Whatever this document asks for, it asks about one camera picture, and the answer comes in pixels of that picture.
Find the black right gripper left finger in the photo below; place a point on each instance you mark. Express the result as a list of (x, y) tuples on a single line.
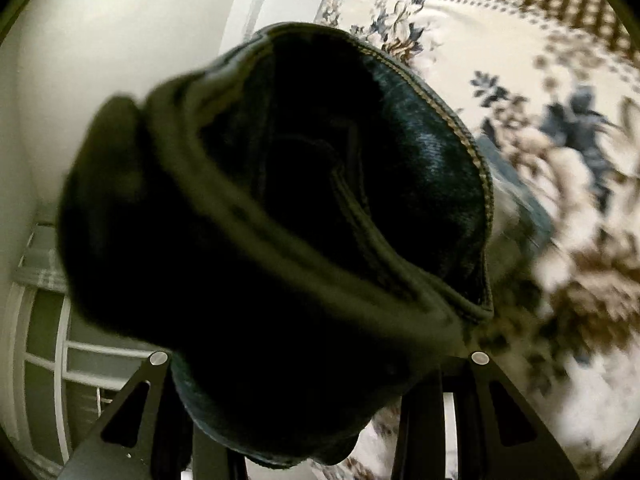
[(146, 434)]

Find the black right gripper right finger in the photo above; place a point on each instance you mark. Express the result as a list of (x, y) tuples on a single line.
[(498, 434)]

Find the dark blue denim pants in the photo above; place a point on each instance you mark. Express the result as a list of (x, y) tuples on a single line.
[(307, 227)]

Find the white shelf rack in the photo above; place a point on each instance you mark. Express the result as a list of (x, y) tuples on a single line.
[(59, 373)]

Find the green plaid folded cloth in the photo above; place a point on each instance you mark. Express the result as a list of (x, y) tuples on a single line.
[(41, 268)]

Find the white floral bed blanket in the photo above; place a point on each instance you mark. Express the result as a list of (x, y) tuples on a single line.
[(555, 85)]

